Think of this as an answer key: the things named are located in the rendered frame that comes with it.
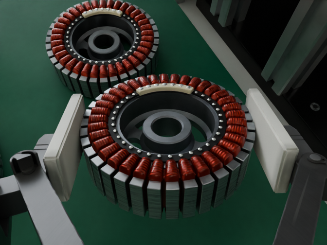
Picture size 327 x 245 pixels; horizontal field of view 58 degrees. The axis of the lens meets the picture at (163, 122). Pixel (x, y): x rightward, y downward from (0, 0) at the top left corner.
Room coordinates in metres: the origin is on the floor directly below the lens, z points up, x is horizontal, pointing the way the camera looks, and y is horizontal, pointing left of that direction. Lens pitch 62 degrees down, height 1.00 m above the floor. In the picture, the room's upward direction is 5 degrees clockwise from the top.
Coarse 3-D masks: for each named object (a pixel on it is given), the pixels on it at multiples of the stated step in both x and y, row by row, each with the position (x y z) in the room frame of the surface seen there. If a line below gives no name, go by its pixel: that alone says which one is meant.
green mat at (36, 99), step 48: (0, 0) 0.29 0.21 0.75; (48, 0) 0.29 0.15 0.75; (144, 0) 0.31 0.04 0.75; (0, 48) 0.21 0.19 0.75; (192, 48) 0.24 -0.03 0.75; (0, 96) 0.15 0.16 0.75; (48, 96) 0.16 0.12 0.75; (240, 96) 0.18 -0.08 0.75; (0, 144) 0.10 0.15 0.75; (96, 192) 0.06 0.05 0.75; (240, 192) 0.07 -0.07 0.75; (288, 192) 0.08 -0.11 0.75; (96, 240) 0.03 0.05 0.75; (144, 240) 0.03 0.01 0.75; (192, 240) 0.03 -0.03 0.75; (240, 240) 0.03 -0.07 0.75
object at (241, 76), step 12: (192, 0) 0.32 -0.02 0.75; (192, 12) 0.30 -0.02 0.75; (204, 24) 0.28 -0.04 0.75; (204, 36) 0.26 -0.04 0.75; (216, 36) 0.26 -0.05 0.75; (216, 48) 0.24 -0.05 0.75; (228, 48) 0.24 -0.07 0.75; (228, 60) 0.22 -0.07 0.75; (240, 72) 0.21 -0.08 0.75; (240, 84) 0.19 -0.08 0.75; (252, 84) 0.19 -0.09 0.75; (264, 96) 0.18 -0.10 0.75
